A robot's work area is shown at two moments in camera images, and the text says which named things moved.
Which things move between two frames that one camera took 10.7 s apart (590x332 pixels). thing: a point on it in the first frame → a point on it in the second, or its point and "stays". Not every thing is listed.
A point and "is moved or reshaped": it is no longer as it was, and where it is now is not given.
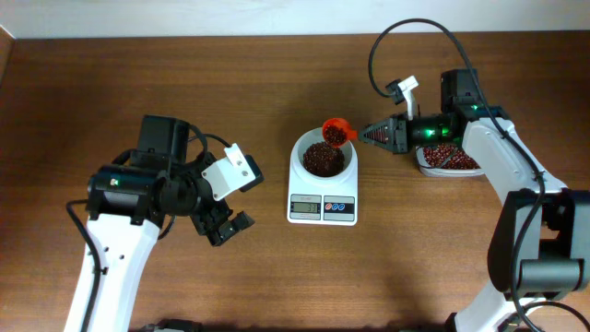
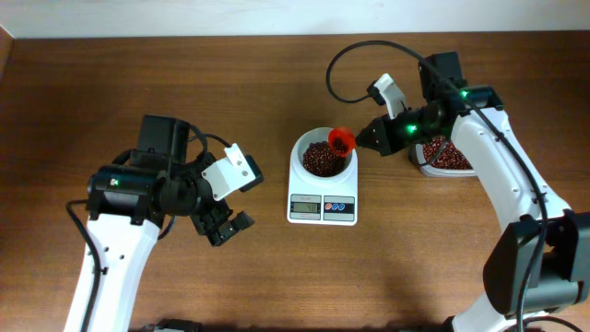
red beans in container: (446, 156) stays
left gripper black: (218, 214) stays
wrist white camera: (407, 87) → (394, 98)
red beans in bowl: (322, 160) stays
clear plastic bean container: (446, 160) stays
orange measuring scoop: (337, 131) is moved or reshaped
